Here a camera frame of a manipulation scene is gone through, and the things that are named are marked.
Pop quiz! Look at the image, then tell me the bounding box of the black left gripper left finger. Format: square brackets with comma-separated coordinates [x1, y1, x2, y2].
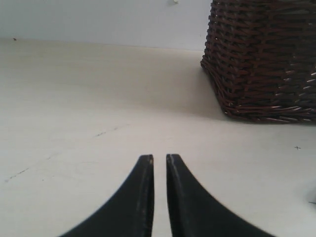
[62, 155, 155, 237]

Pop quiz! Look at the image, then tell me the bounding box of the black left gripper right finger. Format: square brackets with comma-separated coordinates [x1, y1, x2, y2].
[166, 154, 268, 237]

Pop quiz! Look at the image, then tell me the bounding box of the dark brown wicker basket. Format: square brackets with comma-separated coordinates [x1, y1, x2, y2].
[200, 0, 316, 123]

